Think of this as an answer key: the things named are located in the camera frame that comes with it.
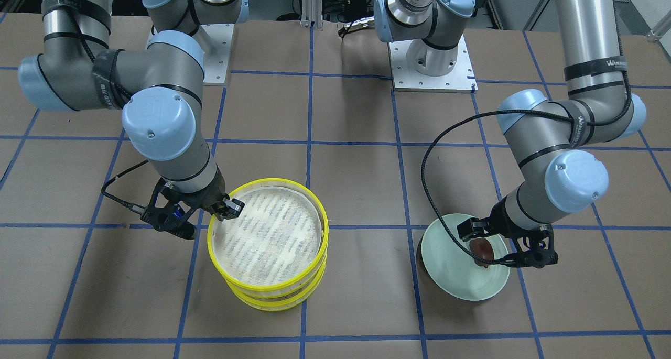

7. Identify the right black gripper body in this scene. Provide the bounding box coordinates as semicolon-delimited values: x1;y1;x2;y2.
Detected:
173;168;229;215

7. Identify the light green round plate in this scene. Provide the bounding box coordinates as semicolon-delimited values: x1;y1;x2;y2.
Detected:
419;220;511;301

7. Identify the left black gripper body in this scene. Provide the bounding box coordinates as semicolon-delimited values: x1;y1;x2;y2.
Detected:
488;189;551;239

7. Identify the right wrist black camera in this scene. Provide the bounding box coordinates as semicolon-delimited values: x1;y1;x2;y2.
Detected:
140;178;197;240

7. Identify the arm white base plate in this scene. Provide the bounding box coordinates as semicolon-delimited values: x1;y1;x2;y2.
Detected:
388;36;479;93
147;24;235;86

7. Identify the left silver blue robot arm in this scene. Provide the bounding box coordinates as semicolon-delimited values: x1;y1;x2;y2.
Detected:
374;0;646;240

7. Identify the brown chocolate bun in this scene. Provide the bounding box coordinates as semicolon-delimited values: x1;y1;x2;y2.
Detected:
468;238;495;261

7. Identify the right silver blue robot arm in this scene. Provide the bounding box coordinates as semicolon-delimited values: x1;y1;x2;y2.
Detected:
18;0;248;220

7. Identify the yellow steamer basket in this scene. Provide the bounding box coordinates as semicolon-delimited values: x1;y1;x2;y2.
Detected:
207;178;329;292
226;259;327;312

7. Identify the wrist black camera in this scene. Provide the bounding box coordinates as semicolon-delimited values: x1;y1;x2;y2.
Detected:
140;178;197;240
502;224;558;268

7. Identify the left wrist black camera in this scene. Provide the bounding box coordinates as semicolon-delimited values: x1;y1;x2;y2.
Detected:
502;224;558;268

